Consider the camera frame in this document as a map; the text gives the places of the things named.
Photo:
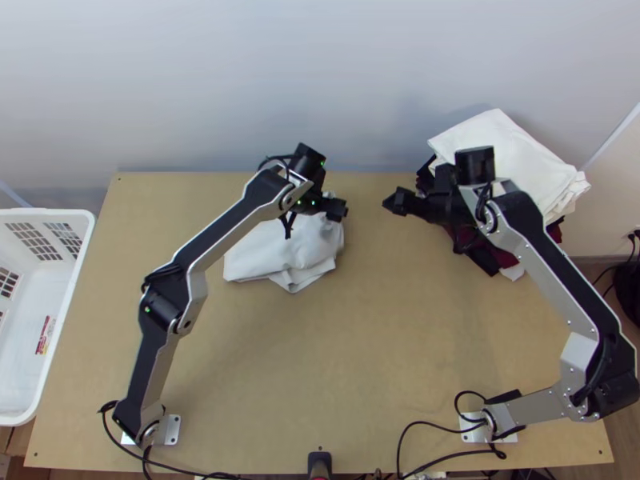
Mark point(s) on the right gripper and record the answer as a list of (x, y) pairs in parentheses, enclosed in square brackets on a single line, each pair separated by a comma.
[(440, 207)]

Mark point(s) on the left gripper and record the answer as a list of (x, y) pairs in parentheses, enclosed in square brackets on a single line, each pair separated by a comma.
[(334, 209)]

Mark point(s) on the white t-shirt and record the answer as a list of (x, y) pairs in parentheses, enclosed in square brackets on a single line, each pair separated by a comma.
[(300, 260)]

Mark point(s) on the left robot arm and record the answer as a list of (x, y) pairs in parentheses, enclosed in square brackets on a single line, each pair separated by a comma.
[(165, 350)]

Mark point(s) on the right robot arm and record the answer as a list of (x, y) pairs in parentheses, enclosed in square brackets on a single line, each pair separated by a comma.
[(540, 240)]

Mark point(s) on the pile of folded clothes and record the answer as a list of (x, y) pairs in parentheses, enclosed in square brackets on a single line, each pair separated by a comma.
[(515, 145)]

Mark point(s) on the white laundry basket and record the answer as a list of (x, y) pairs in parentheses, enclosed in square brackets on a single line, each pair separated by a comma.
[(30, 280)]

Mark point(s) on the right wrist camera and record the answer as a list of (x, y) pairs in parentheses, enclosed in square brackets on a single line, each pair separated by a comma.
[(445, 179)]

